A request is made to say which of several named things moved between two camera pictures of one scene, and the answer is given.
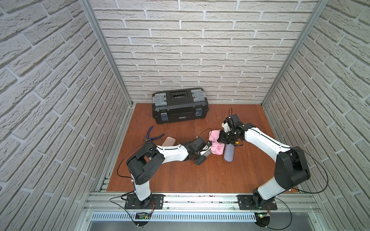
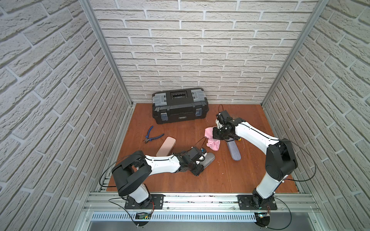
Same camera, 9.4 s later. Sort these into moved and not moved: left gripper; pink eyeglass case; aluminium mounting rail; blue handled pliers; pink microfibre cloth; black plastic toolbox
Moved: pink microfibre cloth; left gripper
Not moved: black plastic toolbox; aluminium mounting rail; blue handled pliers; pink eyeglass case
